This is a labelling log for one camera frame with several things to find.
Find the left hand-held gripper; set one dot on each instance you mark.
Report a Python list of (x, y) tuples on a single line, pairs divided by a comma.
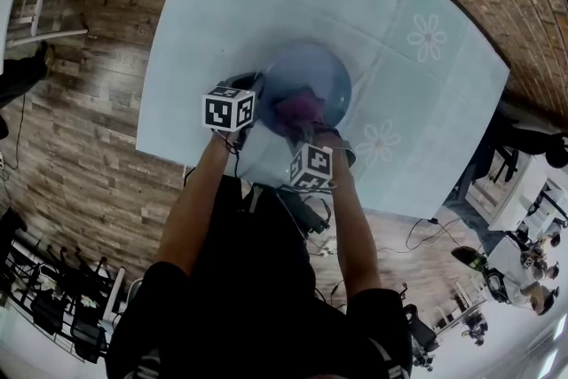
[(217, 111)]

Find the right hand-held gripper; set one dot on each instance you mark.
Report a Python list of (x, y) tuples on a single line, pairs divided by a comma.
[(310, 166)]

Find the purple fleece cloth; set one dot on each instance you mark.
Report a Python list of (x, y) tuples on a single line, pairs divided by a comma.
[(299, 108)]

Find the blue round bowl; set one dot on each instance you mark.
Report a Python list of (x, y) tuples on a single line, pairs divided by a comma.
[(306, 66)]

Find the person's left forearm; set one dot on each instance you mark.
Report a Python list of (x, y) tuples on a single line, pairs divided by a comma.
[(195, 213)]

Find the person's right forearm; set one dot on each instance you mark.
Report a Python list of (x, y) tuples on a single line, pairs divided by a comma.
[(355, 235)]

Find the black power adapter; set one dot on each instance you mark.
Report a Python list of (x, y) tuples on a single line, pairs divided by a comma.
[(313, 215)]

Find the white power strip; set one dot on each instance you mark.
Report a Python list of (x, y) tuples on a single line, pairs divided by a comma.
[(327, 246)]

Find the person's black clothed torso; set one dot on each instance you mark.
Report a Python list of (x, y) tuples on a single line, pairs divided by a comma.
[(253, 302)]

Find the black green bag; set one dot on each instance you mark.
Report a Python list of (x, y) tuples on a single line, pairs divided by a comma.
[(470, 259)]

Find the black office chair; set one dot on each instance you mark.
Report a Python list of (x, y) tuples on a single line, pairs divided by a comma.
[(557, 155), (421, 337)]

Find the white desk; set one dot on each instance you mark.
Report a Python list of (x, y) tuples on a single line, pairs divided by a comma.
[(515, 199)]

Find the black metal rack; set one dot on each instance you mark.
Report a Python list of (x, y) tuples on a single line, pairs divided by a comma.
[(49, 315)]

